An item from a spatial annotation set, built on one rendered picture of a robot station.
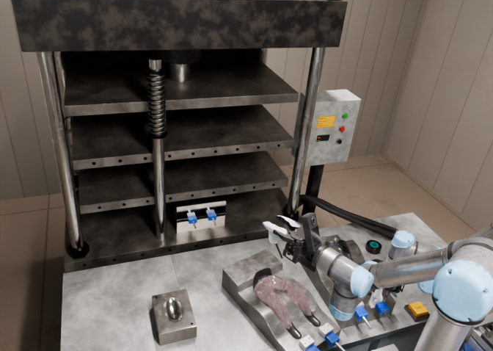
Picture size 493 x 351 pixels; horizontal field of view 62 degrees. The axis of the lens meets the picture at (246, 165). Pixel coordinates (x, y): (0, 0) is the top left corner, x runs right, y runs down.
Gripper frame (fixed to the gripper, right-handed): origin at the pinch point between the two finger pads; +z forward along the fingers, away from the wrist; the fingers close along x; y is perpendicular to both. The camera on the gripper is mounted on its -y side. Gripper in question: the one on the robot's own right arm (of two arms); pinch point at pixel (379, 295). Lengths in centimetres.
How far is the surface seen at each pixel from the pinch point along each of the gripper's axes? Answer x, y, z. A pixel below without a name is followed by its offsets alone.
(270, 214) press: -16, -81, 14
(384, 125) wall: 199, -253, 55
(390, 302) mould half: 5.6, 1.9, 4.2
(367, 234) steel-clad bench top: 30, -49, 13
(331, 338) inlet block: -27.6, 9.5, 6.2
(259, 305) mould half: -51, -12, 4
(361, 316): -12.0, 5.3, 2.9
